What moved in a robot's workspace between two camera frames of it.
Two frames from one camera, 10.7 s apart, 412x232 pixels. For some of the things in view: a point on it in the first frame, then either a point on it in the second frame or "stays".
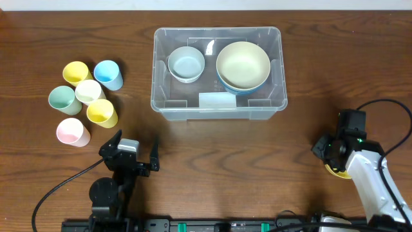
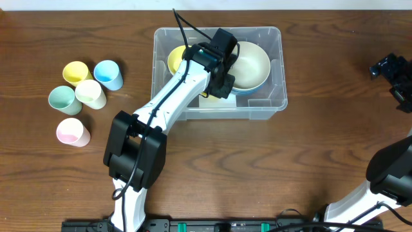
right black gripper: (322, 149) to (387, 68)
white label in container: (217, 100) stays
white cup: (87, 91) stays
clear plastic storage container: (218, 73) stays
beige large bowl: (243, 66) stays
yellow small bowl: (344, 174) to (175, 58)
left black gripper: (129, 164) to (222, 87)
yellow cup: (102, 112) to (204, 95)
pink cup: (71, 131) stays
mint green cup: (63, 98) stays
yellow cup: (76, 71) stays
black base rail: (222, 225) stays
